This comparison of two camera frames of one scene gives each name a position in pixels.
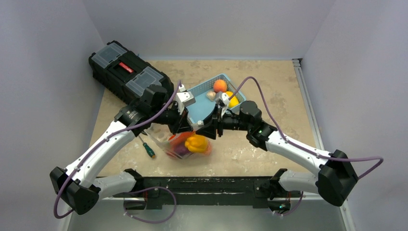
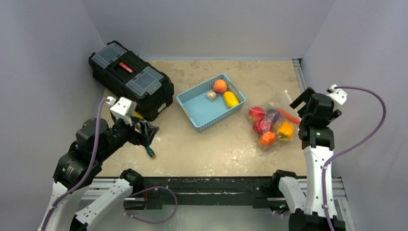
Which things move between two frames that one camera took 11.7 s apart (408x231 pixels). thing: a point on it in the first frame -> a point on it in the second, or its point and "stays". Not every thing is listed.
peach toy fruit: x=220 y=85 stays
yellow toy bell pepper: x=197 y=143 -> x=286 y=131
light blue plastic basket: x=203 y=108 stays
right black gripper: x=218 y=125 -> x=310 y=104
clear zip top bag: x=179 y=145 -> x=275 y=122
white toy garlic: x=210 y=95 stays
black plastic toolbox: x=122 y=72 stays
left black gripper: x=181 y=122 -> x=147 y=131
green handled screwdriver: x=149 y=151 stays
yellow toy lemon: x=234 y=101 stays
